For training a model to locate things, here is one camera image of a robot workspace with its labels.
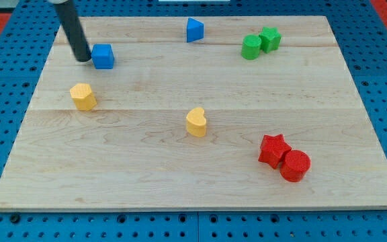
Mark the blue triangle block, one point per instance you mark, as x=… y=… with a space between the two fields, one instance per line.
x=194 y=30

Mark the yellow heart block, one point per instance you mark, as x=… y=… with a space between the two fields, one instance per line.
x=196 y=123

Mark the light wooden board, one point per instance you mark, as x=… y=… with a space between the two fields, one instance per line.
x=132 y=152

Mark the red star block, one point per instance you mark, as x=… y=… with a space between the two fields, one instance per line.
x=273 y=149

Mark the green cylinder block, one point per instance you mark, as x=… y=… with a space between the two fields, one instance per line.
x=251 y=47

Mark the red cylinder block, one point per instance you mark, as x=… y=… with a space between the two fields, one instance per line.
x=295 y=166

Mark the blue cube block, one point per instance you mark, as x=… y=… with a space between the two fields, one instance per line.
x=102 y=56

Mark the yellow hexagon block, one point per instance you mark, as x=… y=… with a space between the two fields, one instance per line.
x=83 y=97

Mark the green star block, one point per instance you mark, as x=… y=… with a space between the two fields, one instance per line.
x=270 y=39

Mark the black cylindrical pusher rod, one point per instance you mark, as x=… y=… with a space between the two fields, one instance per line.
x=69 y=20

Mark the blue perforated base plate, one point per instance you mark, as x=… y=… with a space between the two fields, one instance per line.
x=24 y=46

